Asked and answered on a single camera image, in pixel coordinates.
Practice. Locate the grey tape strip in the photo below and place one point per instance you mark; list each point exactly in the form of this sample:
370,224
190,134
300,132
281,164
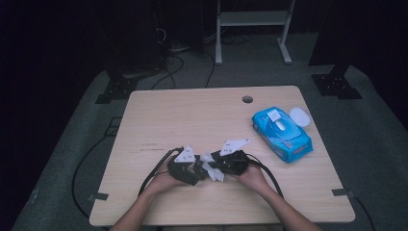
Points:
98,196
341,192

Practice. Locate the white wet wipe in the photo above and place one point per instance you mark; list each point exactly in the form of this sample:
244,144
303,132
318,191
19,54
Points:
281,125
214,174

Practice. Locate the blue wet wipe pack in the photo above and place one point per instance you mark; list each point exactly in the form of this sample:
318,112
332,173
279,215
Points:
288,141

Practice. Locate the person's left hand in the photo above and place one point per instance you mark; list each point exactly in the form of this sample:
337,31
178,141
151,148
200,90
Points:
163,181

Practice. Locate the person's right hand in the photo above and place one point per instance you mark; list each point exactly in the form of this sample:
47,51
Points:
253,178

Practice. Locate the black square floor frame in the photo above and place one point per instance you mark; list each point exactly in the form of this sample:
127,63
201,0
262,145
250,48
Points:
109,128

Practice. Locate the white metal stand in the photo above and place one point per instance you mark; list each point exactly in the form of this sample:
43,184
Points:
253,18

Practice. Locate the black stand base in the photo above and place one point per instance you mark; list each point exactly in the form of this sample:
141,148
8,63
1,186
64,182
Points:
335,85
117,89

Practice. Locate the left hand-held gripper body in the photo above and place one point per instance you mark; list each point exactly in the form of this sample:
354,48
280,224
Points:
181,170

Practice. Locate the white round lid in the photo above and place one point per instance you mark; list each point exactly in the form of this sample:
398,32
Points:
300,116

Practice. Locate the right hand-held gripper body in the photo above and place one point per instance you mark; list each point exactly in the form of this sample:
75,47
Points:
234,162

